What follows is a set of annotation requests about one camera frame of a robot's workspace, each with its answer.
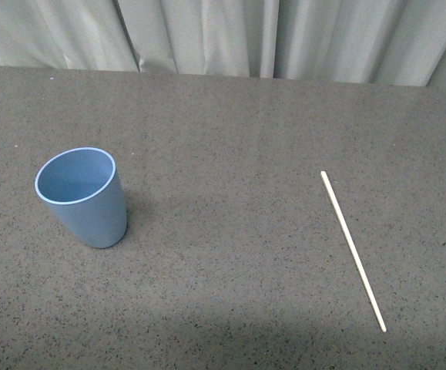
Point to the blue plastic cup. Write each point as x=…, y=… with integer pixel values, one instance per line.
x=82, y=188

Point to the grey-white curtain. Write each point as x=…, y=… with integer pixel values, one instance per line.
x=386, y=42

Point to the white speckled chopstick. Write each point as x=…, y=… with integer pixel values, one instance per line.
x=353, y=250

